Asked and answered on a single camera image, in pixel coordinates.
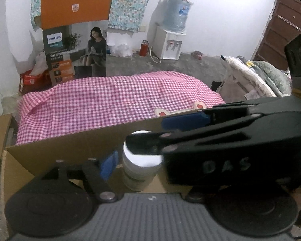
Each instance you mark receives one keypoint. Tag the grey blanket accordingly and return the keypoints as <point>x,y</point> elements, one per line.
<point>271,75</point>

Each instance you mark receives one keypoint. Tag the brown cardboard box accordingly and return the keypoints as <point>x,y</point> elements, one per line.
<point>77,143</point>

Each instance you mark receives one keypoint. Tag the pink shoe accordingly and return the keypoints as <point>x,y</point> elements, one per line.
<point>197,54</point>

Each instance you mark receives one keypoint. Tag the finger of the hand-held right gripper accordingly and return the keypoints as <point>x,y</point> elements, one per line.
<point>150,143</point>
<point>183,121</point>

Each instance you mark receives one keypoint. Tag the red package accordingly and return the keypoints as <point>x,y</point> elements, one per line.
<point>31,80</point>

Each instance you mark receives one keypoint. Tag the dark object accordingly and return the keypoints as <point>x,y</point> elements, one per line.
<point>217,86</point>

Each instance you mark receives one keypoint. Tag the pink checked tablecloth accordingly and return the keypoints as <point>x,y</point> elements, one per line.
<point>102,98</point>

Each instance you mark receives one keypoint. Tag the white plastic bag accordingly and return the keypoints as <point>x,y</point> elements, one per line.
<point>121,50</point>

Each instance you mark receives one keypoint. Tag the red thermos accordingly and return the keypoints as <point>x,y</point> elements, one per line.
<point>144,49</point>

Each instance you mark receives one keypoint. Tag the floral wall cloth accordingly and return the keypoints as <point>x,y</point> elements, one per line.
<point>130,10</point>

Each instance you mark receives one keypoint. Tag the large orange printed carton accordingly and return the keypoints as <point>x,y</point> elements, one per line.
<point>72,7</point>

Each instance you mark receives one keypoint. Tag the blue water jug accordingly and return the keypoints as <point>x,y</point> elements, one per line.
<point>175,15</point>

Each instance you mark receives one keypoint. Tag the white water dispenser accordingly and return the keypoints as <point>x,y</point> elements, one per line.
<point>163,42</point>

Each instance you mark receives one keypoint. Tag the white plastic bottle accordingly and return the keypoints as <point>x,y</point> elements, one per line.
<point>140,173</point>

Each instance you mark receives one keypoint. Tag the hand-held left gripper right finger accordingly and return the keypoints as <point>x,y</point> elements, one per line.
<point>195,197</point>

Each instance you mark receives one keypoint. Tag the brown door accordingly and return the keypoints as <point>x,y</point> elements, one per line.
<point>273,42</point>

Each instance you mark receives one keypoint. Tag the metal hook rack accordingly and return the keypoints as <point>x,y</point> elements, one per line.
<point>288,22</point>

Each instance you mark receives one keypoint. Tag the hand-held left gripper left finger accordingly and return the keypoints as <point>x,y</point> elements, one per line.
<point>109,165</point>

